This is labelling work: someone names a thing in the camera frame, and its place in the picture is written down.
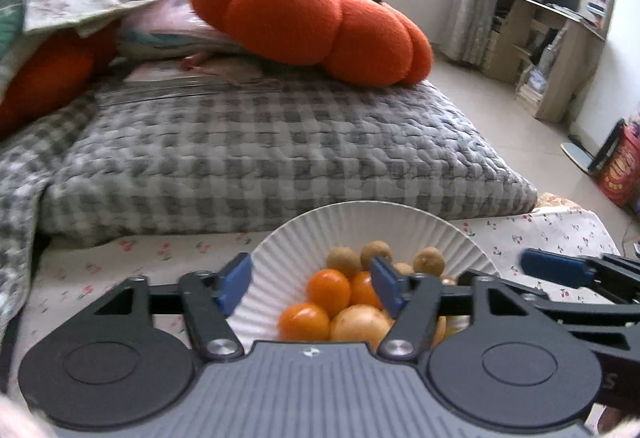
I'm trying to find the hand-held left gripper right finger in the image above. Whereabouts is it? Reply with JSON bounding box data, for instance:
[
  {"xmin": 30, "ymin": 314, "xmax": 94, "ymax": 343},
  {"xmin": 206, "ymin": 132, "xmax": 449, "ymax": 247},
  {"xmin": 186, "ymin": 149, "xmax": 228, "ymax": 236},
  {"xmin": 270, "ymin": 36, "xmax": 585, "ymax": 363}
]
[{"xmin": 369, "ymin": 255, "xmax": 533, "ymax": 364}]

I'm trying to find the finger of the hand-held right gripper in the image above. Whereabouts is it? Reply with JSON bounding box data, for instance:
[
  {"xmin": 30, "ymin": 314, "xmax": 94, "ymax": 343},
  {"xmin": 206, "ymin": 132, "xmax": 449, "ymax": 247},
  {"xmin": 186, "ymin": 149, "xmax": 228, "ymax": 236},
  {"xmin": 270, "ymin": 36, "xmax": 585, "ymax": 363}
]
[
  {"xmin": 457, "ymin": 269, "xmax": 640, "ymax": 349},
  {"xmin": 520, "ymin": 248, "xmax": 640, "ymax": 304}
]

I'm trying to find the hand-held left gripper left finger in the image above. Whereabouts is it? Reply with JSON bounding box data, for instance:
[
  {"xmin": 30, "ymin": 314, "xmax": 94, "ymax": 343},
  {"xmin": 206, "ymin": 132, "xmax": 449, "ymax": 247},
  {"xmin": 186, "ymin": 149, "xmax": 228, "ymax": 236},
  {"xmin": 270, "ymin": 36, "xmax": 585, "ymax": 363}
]
[{"xmin": 92, "ymin": 252, "xmax": 253, "ymax": 361}]

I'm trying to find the small orange cherry tomato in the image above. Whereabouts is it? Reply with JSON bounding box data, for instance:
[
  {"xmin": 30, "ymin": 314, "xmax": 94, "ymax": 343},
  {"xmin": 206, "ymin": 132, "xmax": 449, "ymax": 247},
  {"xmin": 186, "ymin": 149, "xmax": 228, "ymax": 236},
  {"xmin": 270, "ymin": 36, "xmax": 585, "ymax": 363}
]
[
  {"xmin": 348, "ymin": 271, "xmax": 383, "ymax": 309},
  {"xmin": 306, "ymin": 269, "xmax": 351, "ymax": 317}
]

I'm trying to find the small yellow citrus fruit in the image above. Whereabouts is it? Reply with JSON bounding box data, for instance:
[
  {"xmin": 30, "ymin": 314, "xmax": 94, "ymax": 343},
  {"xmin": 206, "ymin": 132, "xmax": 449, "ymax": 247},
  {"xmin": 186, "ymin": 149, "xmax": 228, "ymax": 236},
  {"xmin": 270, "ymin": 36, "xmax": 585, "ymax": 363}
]
[{"xmin": 330, "ymin": 305, "xmax": 393, "ymax": 351}]

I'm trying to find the white ribbed plate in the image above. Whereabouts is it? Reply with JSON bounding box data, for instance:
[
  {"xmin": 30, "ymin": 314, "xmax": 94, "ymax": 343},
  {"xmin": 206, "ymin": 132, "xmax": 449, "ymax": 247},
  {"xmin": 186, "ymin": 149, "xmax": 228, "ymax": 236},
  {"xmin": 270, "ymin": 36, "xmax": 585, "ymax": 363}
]
[{"xmin": 227, "ymin": 201, "xmax": 501, "ymax": 344}]

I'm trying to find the cherry print sheet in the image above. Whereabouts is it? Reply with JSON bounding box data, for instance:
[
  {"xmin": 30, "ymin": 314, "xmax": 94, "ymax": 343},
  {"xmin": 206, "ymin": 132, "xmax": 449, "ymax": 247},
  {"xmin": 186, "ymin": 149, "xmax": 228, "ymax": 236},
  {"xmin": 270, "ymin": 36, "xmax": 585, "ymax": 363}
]
[{"xmin": 10, "ymin": 205, "xmax": 623, "ymax": 434}]

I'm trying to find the grey flat board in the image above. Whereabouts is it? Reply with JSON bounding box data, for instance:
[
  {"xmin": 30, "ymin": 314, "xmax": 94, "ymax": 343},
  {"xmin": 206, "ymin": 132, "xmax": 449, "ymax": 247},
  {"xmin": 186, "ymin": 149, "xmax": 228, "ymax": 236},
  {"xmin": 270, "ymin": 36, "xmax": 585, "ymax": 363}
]
[{"xmin": 560, "ymin": 141, "xmax": 596, "ymax": 174}]

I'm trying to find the red printed bag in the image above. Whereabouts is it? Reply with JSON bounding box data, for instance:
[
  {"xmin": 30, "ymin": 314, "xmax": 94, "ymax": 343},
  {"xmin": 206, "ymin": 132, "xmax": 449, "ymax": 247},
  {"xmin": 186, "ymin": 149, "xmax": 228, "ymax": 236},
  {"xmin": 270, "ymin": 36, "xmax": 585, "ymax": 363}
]
[{"xmin": 597, "ymin": 123, "xmax": 640, "ymax": 206}]

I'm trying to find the black flat board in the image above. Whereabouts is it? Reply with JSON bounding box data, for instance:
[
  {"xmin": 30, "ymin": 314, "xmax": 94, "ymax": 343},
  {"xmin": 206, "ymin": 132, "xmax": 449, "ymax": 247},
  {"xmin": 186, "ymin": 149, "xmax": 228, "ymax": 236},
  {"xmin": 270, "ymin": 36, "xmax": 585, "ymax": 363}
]
[{"xmin": 587, "ymin": 118, "xmax": 626, "ymax": 174}]

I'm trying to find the grey checked pillow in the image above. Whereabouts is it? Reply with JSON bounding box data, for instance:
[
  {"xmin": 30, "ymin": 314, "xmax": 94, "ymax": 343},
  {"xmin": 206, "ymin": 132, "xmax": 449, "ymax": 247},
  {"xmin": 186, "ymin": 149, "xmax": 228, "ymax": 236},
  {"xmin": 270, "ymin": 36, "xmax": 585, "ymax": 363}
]
[{"xmin": 37, "ymin": 78, "xmax": 538, "ymax": 249}]

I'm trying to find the wooden shelf unit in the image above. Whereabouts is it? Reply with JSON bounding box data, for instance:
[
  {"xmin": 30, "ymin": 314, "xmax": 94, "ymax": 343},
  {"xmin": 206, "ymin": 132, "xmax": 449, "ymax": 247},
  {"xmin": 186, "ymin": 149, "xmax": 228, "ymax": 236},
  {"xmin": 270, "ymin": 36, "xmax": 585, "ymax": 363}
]
[{"xmin": 482, "ymin": 0, "xmax": 621, "ymax": 121}]

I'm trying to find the plastic-wrapped magazine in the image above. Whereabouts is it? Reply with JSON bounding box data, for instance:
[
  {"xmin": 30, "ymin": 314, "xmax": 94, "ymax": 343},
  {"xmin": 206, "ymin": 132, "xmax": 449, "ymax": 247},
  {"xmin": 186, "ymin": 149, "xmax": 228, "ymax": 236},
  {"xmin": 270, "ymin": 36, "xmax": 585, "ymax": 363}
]
[{"xmin": 97, "ymin": 58, "xmax": 281, "ymax": 106}]

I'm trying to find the grey checked blanket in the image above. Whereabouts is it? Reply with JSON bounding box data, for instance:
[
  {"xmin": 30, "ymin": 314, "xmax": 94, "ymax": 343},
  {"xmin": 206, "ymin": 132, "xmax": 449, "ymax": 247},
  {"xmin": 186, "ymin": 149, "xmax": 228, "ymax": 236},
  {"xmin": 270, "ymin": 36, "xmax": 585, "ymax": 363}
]
[{"xmin": 0, "ymin": 93, "xmax": 101, "ymax": 334}]

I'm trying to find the pink plastic bag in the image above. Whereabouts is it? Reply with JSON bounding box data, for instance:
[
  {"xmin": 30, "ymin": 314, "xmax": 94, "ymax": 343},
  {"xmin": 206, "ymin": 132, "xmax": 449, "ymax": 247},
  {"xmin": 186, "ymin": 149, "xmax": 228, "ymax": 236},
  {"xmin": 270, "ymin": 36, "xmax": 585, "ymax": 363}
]
[{"xmin": 117, "ymin": 0, "xmax": 246, "ymax": 64}]

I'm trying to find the orange pumpkin cushion green stem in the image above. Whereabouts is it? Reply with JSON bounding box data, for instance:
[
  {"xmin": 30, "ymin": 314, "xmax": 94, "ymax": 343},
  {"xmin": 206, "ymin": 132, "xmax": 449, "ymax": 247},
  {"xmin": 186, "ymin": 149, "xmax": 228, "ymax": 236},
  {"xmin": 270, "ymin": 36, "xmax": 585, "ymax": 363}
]
[{"xmin": 190, "ymin": 0, "xmax": 434, "ymax": 86}]

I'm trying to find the plain orange cushion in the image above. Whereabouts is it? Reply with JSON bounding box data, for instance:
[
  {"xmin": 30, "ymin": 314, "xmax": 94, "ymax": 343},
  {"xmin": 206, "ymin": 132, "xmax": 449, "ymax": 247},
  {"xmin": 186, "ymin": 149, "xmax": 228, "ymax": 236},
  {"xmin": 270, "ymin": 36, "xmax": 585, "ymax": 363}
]
[{"xmin": 0, "ymin": 26, "xmax": 121, "ymax": 139}]

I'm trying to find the white floral cloth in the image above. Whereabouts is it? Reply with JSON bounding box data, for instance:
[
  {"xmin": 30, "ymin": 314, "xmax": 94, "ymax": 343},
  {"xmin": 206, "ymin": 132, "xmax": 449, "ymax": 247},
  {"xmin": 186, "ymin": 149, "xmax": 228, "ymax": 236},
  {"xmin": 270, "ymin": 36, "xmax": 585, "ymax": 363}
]
[{"xmin": 20, "ymin": 0, "xmax": 171, "ymax": 36}]

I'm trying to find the green patterned quilt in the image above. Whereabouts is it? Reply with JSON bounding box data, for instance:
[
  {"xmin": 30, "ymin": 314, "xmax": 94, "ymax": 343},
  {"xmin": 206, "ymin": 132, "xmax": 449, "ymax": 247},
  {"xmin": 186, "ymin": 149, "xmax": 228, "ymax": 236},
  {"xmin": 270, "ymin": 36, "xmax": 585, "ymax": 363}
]
[{"xmin": 0, "ymin": 8, "xmax": 26, "ymax": 54}]

